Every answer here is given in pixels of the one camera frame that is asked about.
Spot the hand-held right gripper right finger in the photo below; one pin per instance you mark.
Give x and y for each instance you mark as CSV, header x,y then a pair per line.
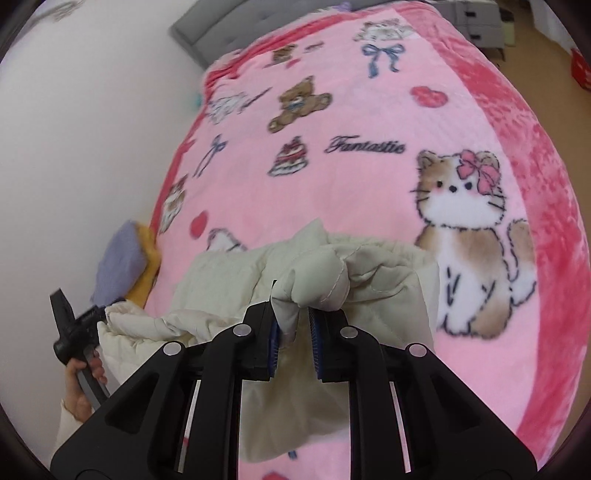
x,y
330,344

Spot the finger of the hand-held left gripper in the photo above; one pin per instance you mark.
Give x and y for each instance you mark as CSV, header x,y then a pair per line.
x,y
99,314

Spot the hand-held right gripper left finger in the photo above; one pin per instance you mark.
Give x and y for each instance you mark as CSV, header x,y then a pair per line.
x,y
251,344

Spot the white quilted hooded jacket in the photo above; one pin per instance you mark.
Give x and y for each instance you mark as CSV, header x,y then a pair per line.
x,y
369,277

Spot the person's left forearm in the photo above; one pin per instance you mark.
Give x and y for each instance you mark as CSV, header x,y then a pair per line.
x,y
67,434

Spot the person's left hand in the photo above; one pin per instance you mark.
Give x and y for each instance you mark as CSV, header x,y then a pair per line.
x,y
81,392

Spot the purple knitted sweater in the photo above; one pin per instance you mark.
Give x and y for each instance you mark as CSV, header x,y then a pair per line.
x,y
121,265

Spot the yellow folded sweater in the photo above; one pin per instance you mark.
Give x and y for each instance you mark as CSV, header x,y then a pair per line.
x,y
147,272

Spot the pink printed blanket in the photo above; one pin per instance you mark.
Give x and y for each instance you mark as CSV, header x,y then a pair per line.
x,y
369,138

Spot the teal plush item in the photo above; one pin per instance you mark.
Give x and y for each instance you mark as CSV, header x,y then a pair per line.
x,y
197,99

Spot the grey upholstered bed headboard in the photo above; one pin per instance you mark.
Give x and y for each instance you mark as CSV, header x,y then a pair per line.
x,y
203,32

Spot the grey nightstand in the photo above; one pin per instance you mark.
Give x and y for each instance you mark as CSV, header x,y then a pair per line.
x,y
475,21

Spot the pale green trash bin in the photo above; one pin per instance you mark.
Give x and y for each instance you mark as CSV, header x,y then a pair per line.
x,y
508,33

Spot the red shopping bag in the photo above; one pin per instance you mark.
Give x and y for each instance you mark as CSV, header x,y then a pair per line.
x,y
582,69

